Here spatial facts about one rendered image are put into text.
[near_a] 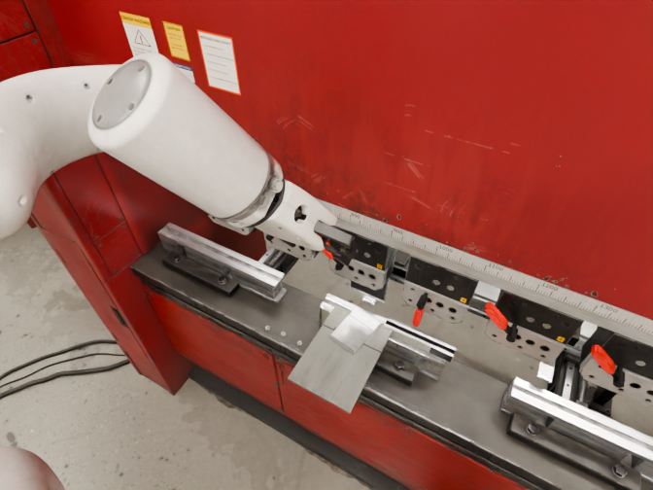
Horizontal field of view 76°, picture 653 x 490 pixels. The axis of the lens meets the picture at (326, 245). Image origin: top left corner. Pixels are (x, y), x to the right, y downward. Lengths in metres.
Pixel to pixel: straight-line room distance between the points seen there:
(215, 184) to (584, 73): 0.49
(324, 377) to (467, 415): 0.41
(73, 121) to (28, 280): 2.76
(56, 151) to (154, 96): 0.13
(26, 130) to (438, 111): 0.55
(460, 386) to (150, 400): 1.56
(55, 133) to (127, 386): 2.09
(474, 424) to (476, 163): 0.76
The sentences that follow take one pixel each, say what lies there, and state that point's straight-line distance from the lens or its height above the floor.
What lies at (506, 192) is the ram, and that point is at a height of 1.57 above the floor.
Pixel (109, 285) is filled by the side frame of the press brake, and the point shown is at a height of 0.87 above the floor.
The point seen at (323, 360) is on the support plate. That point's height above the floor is 1.00.
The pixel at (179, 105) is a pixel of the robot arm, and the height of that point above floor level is 1.87.
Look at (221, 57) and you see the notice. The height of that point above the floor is 1.67.
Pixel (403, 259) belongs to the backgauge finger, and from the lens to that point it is 1.34.
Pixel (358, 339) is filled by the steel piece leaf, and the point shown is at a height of 1.00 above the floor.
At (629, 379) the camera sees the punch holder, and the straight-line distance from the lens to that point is 1.05.
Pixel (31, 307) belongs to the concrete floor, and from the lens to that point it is 3.00.
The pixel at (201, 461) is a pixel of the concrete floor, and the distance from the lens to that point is 2.17.
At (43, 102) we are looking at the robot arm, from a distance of 0.41.
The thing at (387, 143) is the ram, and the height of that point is 1.59.
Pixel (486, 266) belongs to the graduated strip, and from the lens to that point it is 0.89.
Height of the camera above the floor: 2.01
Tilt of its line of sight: 46 degrees down
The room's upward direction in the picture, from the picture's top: straight up
